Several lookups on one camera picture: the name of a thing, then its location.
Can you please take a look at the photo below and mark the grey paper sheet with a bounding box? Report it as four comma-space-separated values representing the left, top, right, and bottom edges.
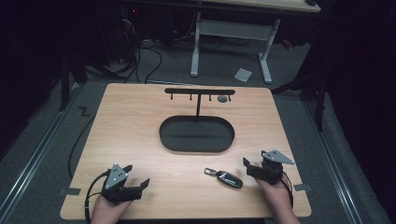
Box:
233, 67, 253, 84

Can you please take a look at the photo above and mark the thin black floor cable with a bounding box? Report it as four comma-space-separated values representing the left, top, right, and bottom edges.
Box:
67, 114, 96, 180

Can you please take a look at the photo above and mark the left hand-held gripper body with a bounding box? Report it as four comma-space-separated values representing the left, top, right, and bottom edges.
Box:
101, 163, 143, 206

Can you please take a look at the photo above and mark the white metal desk frame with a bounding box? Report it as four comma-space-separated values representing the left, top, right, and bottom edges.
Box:
190, 0, 322, 85

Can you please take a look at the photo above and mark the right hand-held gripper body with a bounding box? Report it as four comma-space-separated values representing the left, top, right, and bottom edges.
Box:
246, 149, 295, 186

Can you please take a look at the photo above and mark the metal floor rail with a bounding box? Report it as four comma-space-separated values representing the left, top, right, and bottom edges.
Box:
303, 98, 364, 224
0, 83, 82, 217

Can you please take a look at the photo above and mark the person's left hand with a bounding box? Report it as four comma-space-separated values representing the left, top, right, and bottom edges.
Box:
90, 196, 134, 224

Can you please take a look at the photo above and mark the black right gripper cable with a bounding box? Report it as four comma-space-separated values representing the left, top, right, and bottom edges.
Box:
280, 172, 295, 209

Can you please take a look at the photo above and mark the grey tape strip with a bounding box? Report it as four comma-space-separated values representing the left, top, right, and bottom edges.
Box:
58, 187, 82, 197
292, 183, 313, 192

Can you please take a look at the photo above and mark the person's right hand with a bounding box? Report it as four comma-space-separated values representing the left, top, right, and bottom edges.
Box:
254, 177, 302, 224

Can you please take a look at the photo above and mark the black key holder stand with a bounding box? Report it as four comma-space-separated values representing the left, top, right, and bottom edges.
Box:
159, 88, 236, 154

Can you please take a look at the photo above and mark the bundle of black floor cables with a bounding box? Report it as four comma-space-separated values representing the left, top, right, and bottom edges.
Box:
116, 18, 163, 85

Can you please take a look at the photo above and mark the black car key fob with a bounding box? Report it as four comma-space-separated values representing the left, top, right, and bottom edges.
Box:
204, 167, 244, 189

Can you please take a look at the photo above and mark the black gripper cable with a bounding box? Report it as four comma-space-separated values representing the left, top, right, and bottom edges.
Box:
280, 172, 295, 209
83, 170, 112, 224

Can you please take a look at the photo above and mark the black metal stand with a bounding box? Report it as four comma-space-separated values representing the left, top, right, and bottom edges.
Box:
57, 46, 92, 113
270, 60, 332, 133

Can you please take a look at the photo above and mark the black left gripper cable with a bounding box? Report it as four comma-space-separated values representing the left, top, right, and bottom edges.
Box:
83, 170, 112, 224

